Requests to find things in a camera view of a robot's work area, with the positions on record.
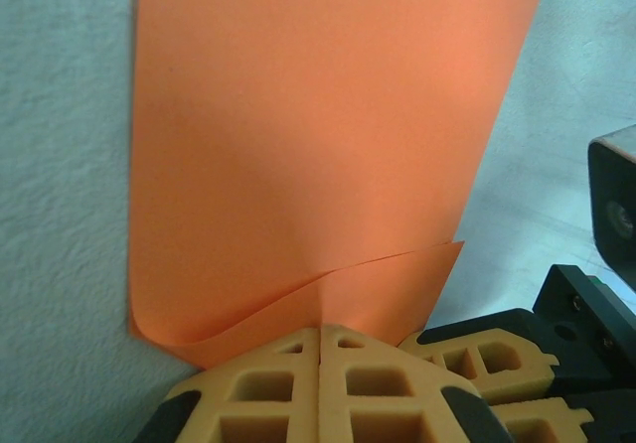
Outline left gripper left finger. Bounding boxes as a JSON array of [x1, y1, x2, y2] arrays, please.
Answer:
[[141, 324, 323, 443]]

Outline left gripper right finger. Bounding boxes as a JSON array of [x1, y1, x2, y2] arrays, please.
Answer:
[[317, 322, 513, 443]]

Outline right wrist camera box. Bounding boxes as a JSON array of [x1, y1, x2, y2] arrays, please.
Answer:
[[587, 123, 636, 276]]

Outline orange square paper sheet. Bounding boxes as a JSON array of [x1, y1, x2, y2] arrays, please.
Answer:
[[126, 0, 552, 370]]

